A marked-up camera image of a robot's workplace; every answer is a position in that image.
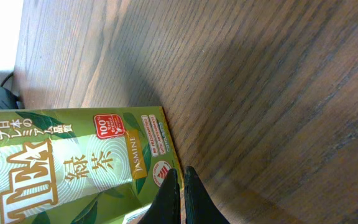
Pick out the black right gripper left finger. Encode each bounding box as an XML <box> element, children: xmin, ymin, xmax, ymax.
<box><xmin>138</xmin><ymin>169</ymin><xmax>180</xmax><ymax>224</ymax></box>

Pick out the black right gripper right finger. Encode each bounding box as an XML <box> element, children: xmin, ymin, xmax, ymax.
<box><xmin>185</xmin><ymin>166</ymin><xmax>229</xmax><ymax>224</ymax></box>

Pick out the green juice carton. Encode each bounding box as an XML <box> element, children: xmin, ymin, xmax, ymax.
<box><xmin>0</xmin><ymin>106</ymin><xmax>180</xmax><ymax>223</ymax></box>

